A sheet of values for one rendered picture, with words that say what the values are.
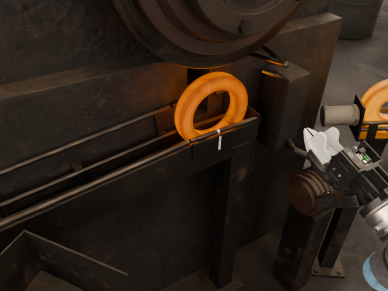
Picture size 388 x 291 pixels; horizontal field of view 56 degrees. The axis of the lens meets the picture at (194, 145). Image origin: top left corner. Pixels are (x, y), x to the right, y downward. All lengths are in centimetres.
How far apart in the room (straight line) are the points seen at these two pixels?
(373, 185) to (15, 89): 69
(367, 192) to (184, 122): 39
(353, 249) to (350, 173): 93
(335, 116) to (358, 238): 76
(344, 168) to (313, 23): 48
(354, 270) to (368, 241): 17
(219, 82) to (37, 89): 36
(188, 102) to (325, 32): 49
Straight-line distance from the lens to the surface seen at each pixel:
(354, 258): 162
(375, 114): 108
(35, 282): 76
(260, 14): 67
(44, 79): 78
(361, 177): 74
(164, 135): 86
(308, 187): 105
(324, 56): 116
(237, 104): 87
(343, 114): 105
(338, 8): 348
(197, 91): 78
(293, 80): 94
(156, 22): 64
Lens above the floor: 121
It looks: 38 degrees down
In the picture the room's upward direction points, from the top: 1 degrees clockwise
